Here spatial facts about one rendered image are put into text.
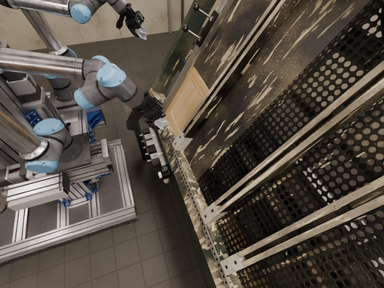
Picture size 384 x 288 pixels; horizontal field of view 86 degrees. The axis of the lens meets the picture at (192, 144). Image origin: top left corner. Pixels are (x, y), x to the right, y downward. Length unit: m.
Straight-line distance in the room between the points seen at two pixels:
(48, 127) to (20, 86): 0.26
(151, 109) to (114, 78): 0.20
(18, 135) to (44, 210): 1.31
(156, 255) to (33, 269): 1.00
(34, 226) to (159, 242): 1.03
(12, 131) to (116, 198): 1.23
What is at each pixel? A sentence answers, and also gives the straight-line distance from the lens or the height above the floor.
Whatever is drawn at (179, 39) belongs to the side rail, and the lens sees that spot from 1.58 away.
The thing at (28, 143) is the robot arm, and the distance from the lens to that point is 1.04.
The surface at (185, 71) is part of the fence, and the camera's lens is 1.43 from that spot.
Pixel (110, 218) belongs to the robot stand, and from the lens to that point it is 1.96.
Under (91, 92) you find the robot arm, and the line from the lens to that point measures 0.75.
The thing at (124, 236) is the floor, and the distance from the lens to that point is 2.13.
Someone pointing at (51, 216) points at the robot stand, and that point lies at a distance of 2.19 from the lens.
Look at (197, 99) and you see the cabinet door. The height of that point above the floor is 1.16.
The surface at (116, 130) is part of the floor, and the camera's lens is 2.74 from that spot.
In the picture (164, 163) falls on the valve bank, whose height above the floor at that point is 0.74.
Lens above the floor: 2.03
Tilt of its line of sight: 54 degrees down
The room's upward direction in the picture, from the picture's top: 4 degrees clockwise
